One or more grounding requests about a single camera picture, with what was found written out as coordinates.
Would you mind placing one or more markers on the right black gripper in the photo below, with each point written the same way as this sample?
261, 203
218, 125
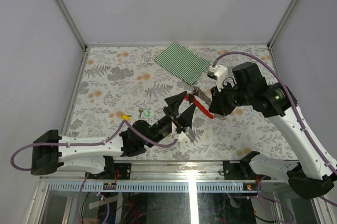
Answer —
218, 105

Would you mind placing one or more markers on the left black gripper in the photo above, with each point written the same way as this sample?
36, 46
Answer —
185, 119

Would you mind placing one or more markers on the key with yellow tag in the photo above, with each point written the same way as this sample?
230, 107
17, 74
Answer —
126, 117

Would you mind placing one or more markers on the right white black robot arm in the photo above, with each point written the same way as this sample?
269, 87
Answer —
313, 174

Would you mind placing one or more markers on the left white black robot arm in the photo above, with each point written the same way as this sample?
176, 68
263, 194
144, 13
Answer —
52, 152

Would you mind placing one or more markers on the key with green tag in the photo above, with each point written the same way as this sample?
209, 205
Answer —
144, 112

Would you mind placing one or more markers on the green striped folded cloth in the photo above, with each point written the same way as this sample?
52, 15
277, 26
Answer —
182, 63

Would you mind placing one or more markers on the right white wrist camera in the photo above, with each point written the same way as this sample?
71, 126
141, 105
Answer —
219, 73

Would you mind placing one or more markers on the aluminium mounting rail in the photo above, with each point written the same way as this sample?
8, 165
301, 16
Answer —
147, 171

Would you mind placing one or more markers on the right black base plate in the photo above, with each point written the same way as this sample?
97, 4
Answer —
231, 170

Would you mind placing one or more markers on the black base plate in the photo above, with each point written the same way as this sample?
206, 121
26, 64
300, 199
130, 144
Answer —
115, 171
231, 170

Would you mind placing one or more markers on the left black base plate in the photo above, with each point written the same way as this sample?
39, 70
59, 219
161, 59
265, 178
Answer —
115, 171

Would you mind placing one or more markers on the aluminium frame profiles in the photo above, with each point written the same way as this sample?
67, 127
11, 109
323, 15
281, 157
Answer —
122, 38

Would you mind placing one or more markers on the blue slotted cable duct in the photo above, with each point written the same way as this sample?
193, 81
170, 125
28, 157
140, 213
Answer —
146, 186

